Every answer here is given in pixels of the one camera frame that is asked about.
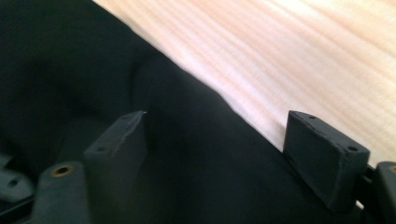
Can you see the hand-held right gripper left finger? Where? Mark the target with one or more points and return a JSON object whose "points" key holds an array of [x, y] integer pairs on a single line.
{"points": [[115, 168]]}

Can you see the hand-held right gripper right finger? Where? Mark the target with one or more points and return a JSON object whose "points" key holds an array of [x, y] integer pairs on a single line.
{"points": [[323, 161]]}

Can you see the black pants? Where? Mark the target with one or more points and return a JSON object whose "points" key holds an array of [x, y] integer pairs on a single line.
{"points": [[93, 62]]}

